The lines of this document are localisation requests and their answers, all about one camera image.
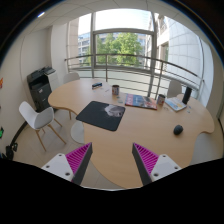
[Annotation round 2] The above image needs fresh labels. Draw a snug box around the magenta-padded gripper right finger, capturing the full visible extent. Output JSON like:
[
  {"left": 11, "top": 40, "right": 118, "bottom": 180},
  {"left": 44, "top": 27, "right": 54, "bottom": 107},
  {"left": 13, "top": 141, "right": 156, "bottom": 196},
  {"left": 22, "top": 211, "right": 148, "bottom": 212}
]
[{"left": 131, "top": 142, "right": 183, "bottom": 187}]

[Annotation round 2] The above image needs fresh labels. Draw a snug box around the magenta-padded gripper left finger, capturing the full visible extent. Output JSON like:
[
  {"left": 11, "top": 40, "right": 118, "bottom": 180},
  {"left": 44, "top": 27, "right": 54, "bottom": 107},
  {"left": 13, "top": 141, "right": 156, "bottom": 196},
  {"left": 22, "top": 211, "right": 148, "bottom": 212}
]
[{"left": 41, "top": 142, "right": 94, "bottom": 186}]

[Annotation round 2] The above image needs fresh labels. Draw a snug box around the black computer mouse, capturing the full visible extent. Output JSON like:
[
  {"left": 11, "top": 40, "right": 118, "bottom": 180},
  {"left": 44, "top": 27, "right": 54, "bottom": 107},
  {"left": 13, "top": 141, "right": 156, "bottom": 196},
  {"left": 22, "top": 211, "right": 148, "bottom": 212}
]
[{"left": 173, "top": 124, "right": 185, "bottom": 136}]

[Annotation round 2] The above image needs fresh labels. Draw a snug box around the black mouse pad grey print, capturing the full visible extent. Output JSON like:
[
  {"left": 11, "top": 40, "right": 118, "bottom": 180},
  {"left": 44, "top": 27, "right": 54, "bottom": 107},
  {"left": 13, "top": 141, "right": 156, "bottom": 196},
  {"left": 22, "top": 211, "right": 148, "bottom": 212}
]
[{"left": 75, "top": 100, "right": 127, "bottom": 132}]

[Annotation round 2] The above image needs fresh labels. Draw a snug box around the white round table base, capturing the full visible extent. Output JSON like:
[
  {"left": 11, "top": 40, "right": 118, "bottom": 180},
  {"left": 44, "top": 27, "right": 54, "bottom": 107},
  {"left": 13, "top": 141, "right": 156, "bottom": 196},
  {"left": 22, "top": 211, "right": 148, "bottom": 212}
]
[{"left": 70, "top": 119, "right": 86, "bottom": 145}]

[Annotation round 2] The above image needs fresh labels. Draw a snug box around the white chair with wooden legs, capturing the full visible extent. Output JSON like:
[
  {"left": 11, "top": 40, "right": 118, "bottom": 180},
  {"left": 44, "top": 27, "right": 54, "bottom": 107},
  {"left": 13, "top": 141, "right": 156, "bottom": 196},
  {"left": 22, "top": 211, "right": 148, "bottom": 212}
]
[{"left": 18, "top": 100, "right": 67, "bottom": 152}]

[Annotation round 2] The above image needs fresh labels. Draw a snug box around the light blue book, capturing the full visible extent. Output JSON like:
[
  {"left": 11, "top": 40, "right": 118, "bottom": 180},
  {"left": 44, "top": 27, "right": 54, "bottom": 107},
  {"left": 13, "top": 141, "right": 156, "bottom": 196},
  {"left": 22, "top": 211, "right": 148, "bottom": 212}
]
[{"left": 164, "top": 96, "right": 188, "bottom": 112}]

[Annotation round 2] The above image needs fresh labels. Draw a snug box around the white mug with orange print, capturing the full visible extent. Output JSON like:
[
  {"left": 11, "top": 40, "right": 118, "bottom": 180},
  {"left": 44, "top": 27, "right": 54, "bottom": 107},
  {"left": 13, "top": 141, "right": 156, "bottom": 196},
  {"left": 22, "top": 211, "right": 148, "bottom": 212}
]
[{"left": 156, "top": 93, "right": 166, "bottom": 106}]

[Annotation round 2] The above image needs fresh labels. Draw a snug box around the red magazine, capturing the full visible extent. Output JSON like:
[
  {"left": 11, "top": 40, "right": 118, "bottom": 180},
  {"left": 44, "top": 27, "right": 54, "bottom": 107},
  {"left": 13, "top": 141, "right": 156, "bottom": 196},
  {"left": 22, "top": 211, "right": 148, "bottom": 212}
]
[{"left": 124, "top": 93, "right": 159, "bottom": 111}]

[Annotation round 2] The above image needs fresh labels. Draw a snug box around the black cylinder speaker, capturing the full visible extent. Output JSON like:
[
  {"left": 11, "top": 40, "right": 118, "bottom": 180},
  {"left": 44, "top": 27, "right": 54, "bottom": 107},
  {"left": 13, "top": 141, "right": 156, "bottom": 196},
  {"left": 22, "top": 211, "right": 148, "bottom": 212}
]
[{"left": 181, "top": 86, "right": 193, "bottom": 105}]

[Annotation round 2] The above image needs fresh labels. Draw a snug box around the black and white printer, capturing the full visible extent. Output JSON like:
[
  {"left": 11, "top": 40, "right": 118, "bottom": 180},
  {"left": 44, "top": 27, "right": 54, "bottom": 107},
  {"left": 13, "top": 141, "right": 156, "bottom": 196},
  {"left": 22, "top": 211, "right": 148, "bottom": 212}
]
[{"left": 26, "top": 66, "right": 58, "bottom": 113}]

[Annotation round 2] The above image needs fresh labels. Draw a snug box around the dark mug with fruit print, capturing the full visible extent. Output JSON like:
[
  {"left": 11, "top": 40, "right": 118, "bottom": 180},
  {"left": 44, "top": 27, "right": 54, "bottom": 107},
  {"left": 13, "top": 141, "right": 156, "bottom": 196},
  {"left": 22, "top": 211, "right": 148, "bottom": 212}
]
[{"left": 111, "top": 84, "right": 120, "bottom": 96}]

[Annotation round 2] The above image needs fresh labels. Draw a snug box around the metal balcony railing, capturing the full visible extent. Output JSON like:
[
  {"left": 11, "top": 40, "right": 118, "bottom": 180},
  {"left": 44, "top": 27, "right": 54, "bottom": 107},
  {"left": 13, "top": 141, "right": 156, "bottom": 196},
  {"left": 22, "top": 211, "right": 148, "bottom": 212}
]
[{"left": 64, "top": 53, "right": 204, "bottom": 99}]

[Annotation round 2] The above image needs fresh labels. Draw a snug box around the green tree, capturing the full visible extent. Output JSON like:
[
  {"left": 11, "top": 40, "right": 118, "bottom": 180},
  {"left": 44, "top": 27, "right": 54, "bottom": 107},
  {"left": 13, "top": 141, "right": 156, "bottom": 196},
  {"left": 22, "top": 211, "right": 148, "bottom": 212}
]
[{"left": 87, "top": 32, "right": 144, "bottom": 67}]

